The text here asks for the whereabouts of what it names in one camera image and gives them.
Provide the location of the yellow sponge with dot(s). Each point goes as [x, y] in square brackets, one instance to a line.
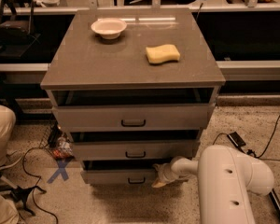
[162, 54]

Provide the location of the grey middle drawer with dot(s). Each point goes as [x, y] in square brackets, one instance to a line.
[134, 150]

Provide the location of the grey drawer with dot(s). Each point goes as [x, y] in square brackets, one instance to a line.
[135, 172]
[134, 150]
[113, 118]

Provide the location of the blue tape cross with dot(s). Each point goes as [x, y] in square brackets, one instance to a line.
[60, 171]

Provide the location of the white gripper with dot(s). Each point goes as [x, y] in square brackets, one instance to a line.
[165, 173]

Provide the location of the white bowl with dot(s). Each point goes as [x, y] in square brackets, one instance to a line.
[109, 28]

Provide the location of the black chair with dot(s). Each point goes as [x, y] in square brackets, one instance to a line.
[16, 35]

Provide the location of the black power adapter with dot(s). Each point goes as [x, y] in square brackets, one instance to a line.
[236, 139]

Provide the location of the grey drawer cabinet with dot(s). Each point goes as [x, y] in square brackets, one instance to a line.
[88, 70]

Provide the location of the small items by cabinet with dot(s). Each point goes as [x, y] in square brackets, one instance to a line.
[59, 145]

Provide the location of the person leg beige trousers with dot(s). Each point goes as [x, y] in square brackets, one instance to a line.
[7, 122]

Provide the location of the grey top drawer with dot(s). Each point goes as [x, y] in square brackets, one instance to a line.
[113, 118]

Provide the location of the grey bottom drawer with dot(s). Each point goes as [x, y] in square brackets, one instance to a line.
[135, 172]

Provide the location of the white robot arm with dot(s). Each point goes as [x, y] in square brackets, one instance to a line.
[225, 178]

